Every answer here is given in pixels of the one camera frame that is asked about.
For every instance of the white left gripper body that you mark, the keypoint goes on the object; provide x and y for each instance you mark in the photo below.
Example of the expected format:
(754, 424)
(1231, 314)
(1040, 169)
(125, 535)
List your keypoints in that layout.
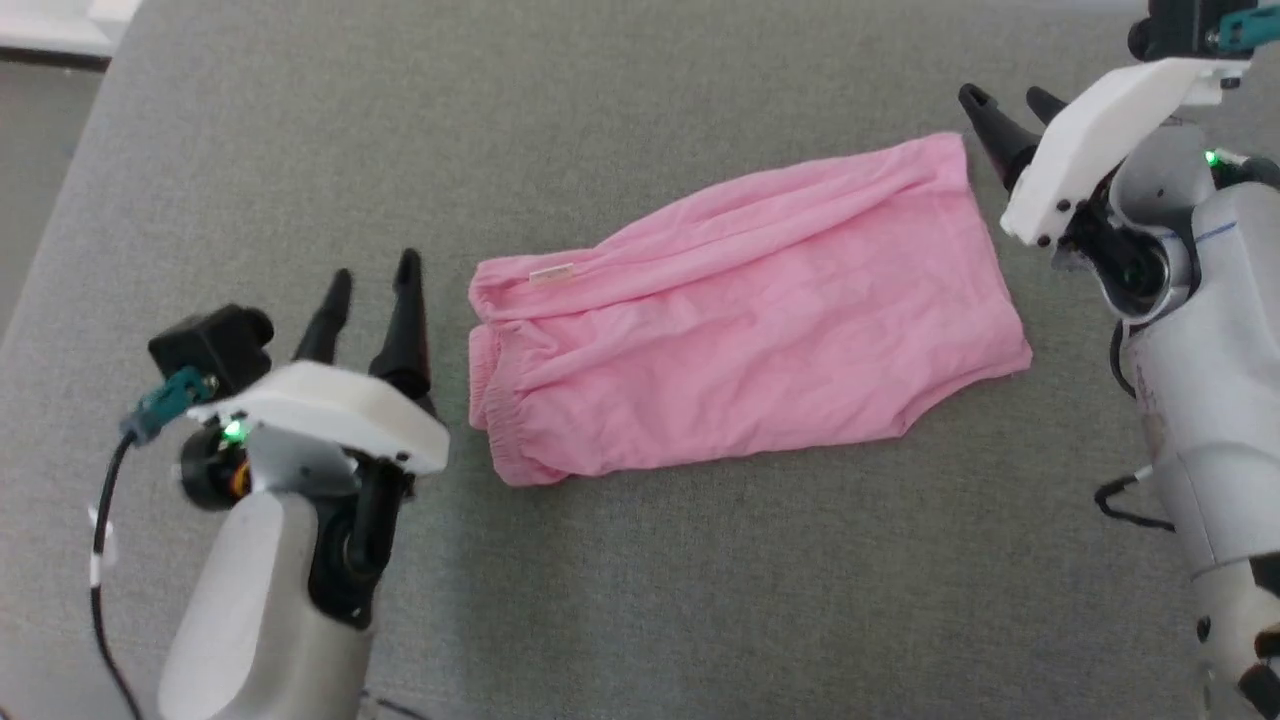
(330, 410)

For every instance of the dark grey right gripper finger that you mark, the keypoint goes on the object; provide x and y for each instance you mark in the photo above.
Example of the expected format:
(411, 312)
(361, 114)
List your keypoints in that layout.
(1048, 105)
(1005, 140)

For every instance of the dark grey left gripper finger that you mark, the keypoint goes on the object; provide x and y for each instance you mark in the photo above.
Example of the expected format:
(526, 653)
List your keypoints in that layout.
(405, 330)
(325, 325)

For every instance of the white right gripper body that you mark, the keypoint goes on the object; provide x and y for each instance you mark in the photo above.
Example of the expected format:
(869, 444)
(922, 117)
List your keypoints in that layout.
(1100, 140)

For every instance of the pink shorts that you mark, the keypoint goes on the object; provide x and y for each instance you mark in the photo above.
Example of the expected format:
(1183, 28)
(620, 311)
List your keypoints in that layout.
(740, 320)

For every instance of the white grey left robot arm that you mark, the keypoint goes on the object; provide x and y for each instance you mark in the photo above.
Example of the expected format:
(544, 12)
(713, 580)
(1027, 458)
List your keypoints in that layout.
(260, 610)

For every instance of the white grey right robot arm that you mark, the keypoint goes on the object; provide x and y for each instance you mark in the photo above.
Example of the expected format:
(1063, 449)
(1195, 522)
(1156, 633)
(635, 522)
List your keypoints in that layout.
(1215, 400)

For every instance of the grey fabric sofa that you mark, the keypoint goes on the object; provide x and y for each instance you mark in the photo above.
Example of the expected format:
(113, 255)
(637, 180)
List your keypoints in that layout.
(700, 580)

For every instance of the white ledge board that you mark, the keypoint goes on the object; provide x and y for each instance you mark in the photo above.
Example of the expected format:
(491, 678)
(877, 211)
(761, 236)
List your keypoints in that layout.
(60, 25)

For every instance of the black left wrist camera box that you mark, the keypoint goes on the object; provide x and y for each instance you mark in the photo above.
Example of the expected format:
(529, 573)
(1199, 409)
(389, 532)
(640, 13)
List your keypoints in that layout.
(210, 345)

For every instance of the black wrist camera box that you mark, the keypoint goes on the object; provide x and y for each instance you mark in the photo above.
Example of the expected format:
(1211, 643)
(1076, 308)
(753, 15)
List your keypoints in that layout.
(210, 345)
(1175, 28)

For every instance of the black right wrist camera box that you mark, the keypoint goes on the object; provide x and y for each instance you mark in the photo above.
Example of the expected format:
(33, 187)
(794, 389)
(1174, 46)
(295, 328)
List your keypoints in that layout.
(1175, 28)

